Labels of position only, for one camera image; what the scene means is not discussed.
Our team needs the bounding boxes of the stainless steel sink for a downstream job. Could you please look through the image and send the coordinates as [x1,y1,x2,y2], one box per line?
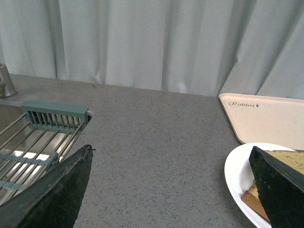
[0,99,95,206]

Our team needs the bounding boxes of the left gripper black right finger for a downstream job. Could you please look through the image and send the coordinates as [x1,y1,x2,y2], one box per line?
[249,146,304,228]

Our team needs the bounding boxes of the teal metal sink rack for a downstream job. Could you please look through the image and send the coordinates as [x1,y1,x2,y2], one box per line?
[0,100,95,200]

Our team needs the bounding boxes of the white round plate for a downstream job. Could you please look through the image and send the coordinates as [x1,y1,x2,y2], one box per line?
[224,142,292,228]

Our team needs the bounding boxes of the grey-white curtain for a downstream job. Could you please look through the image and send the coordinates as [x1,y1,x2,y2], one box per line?
[0,0,304,99]

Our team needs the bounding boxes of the steel faucet base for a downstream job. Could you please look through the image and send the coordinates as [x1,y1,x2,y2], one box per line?
[0,63,18,99]

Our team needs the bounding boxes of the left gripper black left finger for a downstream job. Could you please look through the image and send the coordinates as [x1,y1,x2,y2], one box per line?
[0,144,93,228]

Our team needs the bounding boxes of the toast slice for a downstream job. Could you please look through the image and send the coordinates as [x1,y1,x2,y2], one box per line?
[265,150,304,174]
[241,180,270,223]

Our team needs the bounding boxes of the cream rabbit tray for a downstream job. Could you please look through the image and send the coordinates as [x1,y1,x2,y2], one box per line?
[219,93,304,151]

